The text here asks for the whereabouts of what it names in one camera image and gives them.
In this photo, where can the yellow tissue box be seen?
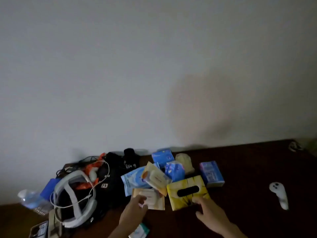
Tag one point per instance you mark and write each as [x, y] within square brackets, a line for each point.
[195, 182]

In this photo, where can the clear plastic water bottle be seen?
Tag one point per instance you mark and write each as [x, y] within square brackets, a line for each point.
[29, 198]

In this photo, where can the beige power bank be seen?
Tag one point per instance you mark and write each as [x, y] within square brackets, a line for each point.
[53, 225]

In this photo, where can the small teal white packet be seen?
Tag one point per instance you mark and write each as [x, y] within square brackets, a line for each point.
[141, 231]

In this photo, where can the person's right hand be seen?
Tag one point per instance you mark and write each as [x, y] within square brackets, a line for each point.
[213, 215]

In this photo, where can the white handheld controller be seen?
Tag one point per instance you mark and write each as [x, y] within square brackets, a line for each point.
[278, 190]

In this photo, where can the smartphone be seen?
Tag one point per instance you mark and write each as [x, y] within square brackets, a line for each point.
[38, 230]

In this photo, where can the pale yellow soft pack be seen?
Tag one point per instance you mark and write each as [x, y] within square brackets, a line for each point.
[185, 162]

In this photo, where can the blue white-ended tissue pack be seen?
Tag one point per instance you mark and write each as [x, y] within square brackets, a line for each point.
[210, 173]

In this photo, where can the small white object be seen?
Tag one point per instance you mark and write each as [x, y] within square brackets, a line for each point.
[294, 146]

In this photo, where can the blue pouch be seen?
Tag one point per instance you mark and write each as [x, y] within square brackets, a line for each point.
[49, 188]

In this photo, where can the large light blue wet wipes pack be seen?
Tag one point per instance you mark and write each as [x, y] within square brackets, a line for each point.
[133, 179]

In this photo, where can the black bag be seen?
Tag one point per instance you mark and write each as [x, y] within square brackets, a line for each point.
[111, 185]

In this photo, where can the cream wet wipes pack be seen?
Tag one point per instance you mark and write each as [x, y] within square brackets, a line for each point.
[156, 178]
[156, 203]

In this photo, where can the person's left hand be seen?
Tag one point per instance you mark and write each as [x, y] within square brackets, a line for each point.
[132, 215]

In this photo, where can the blue boxy tissue pack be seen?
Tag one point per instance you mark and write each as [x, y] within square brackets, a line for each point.
[162, 157]

